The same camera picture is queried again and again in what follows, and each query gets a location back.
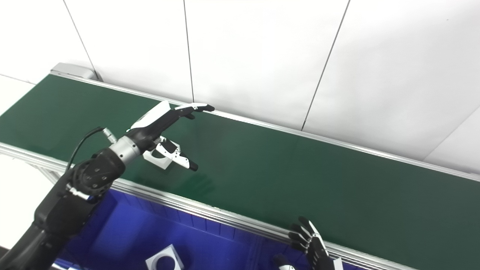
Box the blue plastic bin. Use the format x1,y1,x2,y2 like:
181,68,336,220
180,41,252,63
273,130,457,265
52,189,263,270
255,240,366,270

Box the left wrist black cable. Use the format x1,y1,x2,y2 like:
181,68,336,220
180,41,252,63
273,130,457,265
66,127,117,173

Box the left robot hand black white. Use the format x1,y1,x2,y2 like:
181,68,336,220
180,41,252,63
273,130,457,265
126,100,215,172

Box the grey conveyor end cover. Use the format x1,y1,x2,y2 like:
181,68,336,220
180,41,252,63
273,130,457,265
51,63,101,81

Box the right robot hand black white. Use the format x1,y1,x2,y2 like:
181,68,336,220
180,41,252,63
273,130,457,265
273,216,344,270

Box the green conveyor belt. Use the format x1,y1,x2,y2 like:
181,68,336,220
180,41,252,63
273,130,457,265
0,74,480,270
0,63,480,270

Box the white square part with hole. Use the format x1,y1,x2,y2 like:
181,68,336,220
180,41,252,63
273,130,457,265
143,137,177,170
145,244,185,270

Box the aluminium conveyor support leg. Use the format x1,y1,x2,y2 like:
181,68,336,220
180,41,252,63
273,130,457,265
36,167,60,184

